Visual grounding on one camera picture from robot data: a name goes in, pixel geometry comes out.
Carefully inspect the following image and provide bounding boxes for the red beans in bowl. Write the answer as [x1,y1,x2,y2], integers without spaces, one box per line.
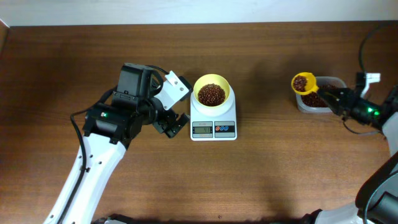
[198,83,226,106]

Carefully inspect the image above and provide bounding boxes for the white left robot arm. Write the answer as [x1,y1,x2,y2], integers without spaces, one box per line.
[45,63,192,223]

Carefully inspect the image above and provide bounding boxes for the yellow plastic measuring scoop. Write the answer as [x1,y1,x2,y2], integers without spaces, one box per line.
[291,72,319,96]

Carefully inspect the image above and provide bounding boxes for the white digital kitchen scale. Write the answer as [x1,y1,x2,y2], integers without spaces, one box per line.
[190,86,238,141]

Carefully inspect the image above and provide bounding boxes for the clear plastic bean container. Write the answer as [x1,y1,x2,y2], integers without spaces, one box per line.
[296,77,347,114]

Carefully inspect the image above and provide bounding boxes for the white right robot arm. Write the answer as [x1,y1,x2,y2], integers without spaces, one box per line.
[147,83,390,222]

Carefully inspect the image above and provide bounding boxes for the red adzuki beans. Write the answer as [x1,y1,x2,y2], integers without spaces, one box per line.
[301,84,337,108]

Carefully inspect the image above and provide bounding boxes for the yellow plastic bowl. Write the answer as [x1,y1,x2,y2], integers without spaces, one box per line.
[193,74,231,108]

